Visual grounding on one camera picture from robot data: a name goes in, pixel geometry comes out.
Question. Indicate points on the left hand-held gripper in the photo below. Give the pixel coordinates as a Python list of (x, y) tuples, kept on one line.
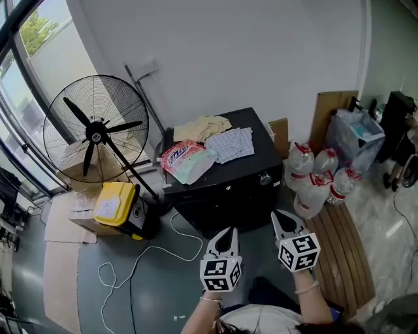
[(218, 274)]

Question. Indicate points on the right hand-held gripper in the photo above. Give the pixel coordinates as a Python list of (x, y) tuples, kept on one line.
[(298, 252)]

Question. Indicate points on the silver metal control knob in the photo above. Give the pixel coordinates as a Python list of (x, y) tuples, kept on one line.
[(265, 178)]

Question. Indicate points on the black washing machine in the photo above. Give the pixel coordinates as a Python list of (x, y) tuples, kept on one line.
[(241, 182)]

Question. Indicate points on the person's left forearm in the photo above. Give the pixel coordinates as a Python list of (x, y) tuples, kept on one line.
[(202, 316)]

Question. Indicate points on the person's right forearm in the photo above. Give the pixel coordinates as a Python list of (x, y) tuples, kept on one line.
[(313, 303)]

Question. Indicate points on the clear water bottle red cap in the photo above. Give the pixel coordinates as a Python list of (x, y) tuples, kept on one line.
[(310, 199), (326, 163), (297, 166), (344, 184)]

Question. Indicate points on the wooden slatted board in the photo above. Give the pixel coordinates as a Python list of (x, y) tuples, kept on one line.
[(343, 261)]

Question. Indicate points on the person's white shirt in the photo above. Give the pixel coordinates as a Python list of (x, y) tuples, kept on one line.
[(261, 319)]

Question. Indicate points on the small leaning cardboard piece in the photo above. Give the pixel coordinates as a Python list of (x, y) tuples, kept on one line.
[(280, 137)]

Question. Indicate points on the pink detergent bag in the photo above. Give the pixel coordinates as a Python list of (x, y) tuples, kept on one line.
[(186, 161)]

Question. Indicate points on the blue and black box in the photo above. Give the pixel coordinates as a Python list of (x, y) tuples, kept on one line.
[(336, 311)]

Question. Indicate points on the checked cloth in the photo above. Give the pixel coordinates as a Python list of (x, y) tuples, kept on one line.
[(230, 145)]

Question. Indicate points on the black bin with yellow lid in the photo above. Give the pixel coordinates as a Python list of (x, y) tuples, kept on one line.
[(112, 203)]

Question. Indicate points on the large leaning cardboard sheet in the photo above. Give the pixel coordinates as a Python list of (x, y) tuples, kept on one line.
[(326, 111)]

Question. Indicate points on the beige cloth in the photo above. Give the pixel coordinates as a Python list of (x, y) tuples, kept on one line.
[(196, 128)]

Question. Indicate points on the black faucet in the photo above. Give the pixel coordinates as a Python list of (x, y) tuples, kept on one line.
[(354, 104)]

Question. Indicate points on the brown cardboard box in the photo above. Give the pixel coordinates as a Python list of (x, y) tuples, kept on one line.
[(80, 218)]

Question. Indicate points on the black cabinet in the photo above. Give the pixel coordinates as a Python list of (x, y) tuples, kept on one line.
[(395, 124)]

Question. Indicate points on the flat cardboard floor sheet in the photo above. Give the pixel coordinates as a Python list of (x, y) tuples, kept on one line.
[(58, 225), (62, 287)]

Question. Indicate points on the large beige box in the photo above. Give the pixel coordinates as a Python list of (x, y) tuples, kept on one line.
[(72, 169)]

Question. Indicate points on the dark hanging garment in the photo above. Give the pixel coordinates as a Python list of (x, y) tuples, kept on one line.
[(8, 189)]

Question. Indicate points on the black-framed window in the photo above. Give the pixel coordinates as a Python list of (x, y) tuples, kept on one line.
[(19, 81)]

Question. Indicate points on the black pedestal fan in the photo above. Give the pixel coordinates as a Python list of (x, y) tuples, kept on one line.
[(95, 137)]

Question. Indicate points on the grey wall pipe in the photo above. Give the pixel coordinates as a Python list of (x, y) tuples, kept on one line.
[(143, 98)]

